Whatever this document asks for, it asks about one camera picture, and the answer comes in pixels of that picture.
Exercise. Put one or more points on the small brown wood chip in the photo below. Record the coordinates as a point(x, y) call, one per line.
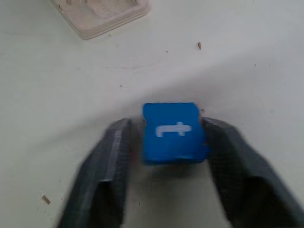
point(199, 45)
point(45, 199)

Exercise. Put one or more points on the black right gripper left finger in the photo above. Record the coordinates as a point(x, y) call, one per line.
point(102, 171)

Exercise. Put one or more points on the wooden letter tray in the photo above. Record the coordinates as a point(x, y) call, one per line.
point(104, 16)

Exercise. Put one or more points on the blue letter tile t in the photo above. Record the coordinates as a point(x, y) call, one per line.
point(173, 142)

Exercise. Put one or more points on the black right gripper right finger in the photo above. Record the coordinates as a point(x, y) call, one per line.
point(242, 180)

